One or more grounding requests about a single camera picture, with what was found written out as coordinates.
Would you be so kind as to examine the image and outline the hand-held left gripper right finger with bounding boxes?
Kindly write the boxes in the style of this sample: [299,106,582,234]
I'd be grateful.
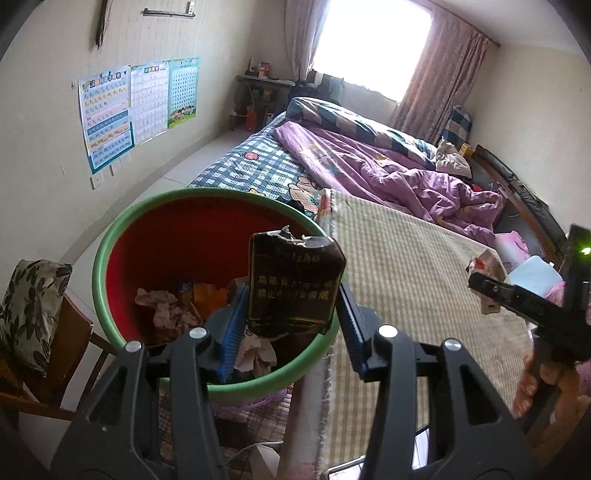
[339,282,539,480]

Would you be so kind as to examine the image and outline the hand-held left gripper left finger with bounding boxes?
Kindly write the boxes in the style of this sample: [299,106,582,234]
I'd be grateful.
[51,284,250,480]

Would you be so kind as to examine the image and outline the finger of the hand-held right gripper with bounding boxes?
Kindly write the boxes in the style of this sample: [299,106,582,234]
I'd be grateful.
[468,271,565,325]

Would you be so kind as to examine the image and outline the white and red packet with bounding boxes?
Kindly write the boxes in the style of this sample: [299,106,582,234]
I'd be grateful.
[465,248,509,315]

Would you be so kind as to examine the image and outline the black cigarette pack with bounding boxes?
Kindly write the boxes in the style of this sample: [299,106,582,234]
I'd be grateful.
[247,225,348,337]

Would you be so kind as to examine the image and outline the red bin with green rim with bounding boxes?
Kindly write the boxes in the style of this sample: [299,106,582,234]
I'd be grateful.
[91,188,343,403]

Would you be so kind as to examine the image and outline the person's right hand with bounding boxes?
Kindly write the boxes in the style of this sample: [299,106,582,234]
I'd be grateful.
[512,342,583,420]

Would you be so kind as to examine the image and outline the crumpled white tissue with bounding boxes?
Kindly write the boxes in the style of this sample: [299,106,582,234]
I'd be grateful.
[135,287,204,335]
[236,333,279,378]

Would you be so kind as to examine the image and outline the light blue box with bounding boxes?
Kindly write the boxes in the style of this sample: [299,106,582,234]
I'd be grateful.
[507,255,563,297]

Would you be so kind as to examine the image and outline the pink cloth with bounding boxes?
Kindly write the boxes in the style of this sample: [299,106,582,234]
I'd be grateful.
[493,230,530,274]

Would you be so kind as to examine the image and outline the beige checked woven mat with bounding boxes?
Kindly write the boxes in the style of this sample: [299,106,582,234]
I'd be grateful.
[318,187,533,468]

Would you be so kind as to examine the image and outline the checked stool cushion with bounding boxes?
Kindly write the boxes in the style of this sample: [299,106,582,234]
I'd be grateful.
[158,382,297,446]

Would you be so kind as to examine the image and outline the dark bed headboard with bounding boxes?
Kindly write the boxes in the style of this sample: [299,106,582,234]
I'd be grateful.
[473,145,574,274]

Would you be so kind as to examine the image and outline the white crumpled cloth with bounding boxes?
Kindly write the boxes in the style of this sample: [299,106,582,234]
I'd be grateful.
[433,138,474,179]

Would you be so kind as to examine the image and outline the purple duvet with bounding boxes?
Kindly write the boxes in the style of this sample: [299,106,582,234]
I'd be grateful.
[274,120,505,246]

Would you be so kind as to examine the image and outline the wooden chair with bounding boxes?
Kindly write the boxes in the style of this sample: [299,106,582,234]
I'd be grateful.
[0,295,117,422]

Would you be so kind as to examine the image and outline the blue checked pillow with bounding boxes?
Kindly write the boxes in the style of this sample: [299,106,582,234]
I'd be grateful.
[442,104,475,151]

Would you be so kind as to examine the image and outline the blue checked bed sheet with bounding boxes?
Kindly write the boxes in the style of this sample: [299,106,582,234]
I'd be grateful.
[188,113,334,219]

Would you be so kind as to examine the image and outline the floral cushion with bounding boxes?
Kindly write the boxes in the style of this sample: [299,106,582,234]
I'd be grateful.
[0,258,74,376]

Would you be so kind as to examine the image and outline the blue patterned duvet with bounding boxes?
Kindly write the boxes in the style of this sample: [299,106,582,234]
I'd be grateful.
[286,96,438,163]

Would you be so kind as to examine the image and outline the pink curtain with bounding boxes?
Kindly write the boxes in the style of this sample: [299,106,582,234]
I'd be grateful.
[283,0,331,82]
[392,6,491,145]

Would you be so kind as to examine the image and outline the dark side table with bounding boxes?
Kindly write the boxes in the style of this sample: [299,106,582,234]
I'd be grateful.
[229,74,297,133]

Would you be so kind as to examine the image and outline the small items on side table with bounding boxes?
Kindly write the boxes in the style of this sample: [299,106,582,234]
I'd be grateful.
[246,57,274,78]

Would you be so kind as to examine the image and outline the white cable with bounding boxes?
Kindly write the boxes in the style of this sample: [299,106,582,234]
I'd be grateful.
[230,440,283,480]

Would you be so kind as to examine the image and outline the white wall sockets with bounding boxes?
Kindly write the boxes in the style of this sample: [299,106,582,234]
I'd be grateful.
[89,163,117,190]

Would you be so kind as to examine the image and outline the white chart wall poster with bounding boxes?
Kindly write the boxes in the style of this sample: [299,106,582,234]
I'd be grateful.
[129,62,170,145]

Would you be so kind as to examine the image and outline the teal chart wall poster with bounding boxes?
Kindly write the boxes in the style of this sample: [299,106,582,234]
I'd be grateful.
[167,56,201,130]

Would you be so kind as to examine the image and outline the blue striped wall poster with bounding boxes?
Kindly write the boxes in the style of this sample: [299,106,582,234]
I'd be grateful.
[78,67,136,175]

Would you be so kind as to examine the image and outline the metal wall rail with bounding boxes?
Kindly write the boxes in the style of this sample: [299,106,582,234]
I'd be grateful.
[141,2,196,18]

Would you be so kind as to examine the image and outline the dark hanging wall strip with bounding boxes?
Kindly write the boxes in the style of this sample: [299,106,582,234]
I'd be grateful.
[94,0,114,48]

